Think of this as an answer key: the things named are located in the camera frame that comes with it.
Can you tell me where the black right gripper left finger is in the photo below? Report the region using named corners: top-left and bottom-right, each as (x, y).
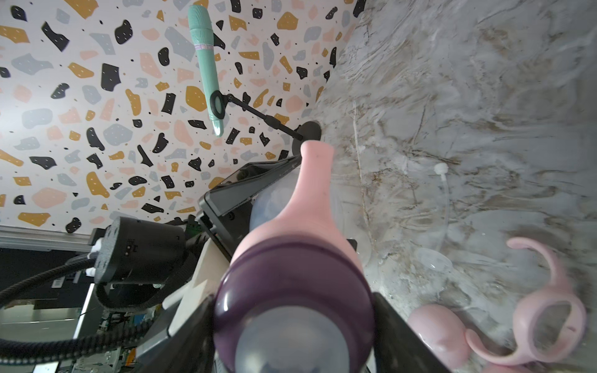
top-left (135, 295), bottom-right (215, 373)

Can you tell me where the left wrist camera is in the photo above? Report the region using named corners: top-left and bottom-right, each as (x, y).
top-left (163, 239), bottom-right (229, 337)

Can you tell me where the mint green microphone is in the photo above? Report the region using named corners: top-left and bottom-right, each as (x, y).
top-left (187, 5), bottom-right (225, 137)

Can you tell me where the clear straw disc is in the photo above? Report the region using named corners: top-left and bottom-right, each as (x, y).
top-left (414, 163), bottom-right (453, 273)

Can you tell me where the purple collar with nipple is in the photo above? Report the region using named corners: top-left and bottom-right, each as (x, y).
top-left (214, 239), bottom-right (375, 372)

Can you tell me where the black corrugated cable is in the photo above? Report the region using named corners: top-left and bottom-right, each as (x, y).
top-left (0, 256), bottom-right (155, 367)

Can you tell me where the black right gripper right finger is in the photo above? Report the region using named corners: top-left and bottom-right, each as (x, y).
top-left (373, 292), bottom-right (450, 373)

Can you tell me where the black microphone stand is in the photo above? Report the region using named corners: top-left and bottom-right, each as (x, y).
top-left (210, 90), bottom-right (322, 155)

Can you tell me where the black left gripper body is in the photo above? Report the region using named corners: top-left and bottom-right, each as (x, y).
top-left (93, 215), bottom-right (233, 308)

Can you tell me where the pink bottle cap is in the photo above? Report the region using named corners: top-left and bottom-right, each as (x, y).
top-left (481, 364), bottom-right (532, 373)
top-left (407, 304), bottom-right (471, 370)

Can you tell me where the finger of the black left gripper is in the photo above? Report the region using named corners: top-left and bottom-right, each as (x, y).
top-left (197, 155), bottom-right (302, 256)

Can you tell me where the clear baby bottle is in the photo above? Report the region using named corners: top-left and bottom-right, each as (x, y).
top-left (250, 169), bottom-right (372, 265)

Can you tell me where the pink bottle handle ring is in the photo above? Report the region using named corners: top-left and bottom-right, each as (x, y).
top-left (230, 139), bottom-right (365, 276)
top-left (465, 236), bottom-right (588, 367)

